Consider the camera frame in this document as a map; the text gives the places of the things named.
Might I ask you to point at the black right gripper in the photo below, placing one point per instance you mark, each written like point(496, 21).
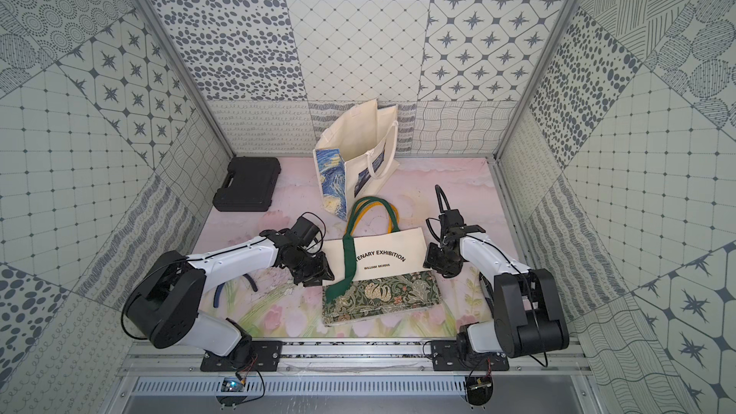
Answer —
point(430, 260)

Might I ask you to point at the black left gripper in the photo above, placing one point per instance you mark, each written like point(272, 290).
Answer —
point(313, 267)

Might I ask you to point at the green-handled floral canvas bag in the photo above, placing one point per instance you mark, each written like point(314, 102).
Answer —
point(379, 274)

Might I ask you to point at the starry night canvas bag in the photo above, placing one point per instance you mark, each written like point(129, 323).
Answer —
point(356, 156)

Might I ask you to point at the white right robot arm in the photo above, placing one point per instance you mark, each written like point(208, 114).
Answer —
point(527, 314)

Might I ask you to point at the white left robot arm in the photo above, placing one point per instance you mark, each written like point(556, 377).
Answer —
point(165, 306)

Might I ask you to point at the floral tulip table mat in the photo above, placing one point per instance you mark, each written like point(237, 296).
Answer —
point(277, 308)

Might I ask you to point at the black plastic tool case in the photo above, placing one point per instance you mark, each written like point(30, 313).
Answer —
point(249, 185)

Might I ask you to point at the right round circuit board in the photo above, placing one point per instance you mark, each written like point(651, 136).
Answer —
point(479, 390)

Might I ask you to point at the left green circuit board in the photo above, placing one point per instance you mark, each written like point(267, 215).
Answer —
point(232, 393)

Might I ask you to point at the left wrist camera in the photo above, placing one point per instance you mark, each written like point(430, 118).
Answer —
point(309, 230)

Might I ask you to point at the aluminium mounting rail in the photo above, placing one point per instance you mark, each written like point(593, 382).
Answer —
point(300, 357)

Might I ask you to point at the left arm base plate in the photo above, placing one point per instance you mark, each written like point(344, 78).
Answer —
point(261, 355)

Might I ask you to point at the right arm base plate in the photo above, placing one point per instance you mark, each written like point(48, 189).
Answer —
point(445, 356)

